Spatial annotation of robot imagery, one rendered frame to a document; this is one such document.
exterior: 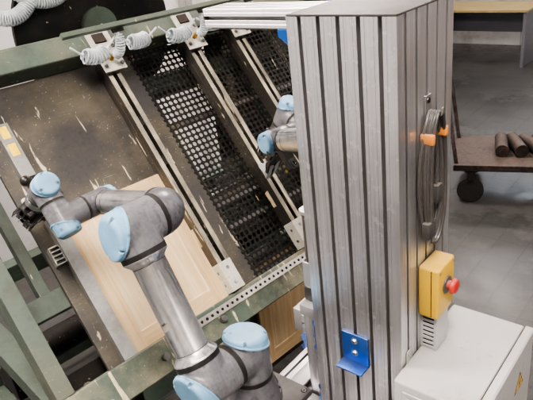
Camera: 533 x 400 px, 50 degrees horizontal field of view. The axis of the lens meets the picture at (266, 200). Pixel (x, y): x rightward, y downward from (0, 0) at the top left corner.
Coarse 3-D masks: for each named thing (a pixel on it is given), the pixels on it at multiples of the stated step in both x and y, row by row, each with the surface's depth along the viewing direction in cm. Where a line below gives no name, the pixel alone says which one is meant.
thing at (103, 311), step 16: (0, 144) 207; (16, 144) 207; (16, 160) 205; (64, 240) 203; (80, 256) 204; (80, 272) 202; (80, 288) 204; (96, 288) 203; (96, 304) 201; (112, 320) 201; (112, 336) 199; (128, 352) 200
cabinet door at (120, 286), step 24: (96, 240) 211; (168, 240) 225; (192, 240) 230; (96, 264) 208; (120, 264) 212; (192, 264) 227; (120, 288) 209; (192, 288) 223; (216, 288) 228; (120, 312) 206; (144, 312) 210; (144, 336) 207
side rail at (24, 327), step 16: (0, 272) 188; (0, 288) 186; (16, 288) 189; (0, 304) 189; (16, 304) 187; (16, 320) 185; (32, 320) 188; (16, 336) 190; (32, 336) 186; (32, 352) 184; (48, 352) 187; (32, 368) 192; (48, 368) 185; (48, 384) 183; (64, 384) 186
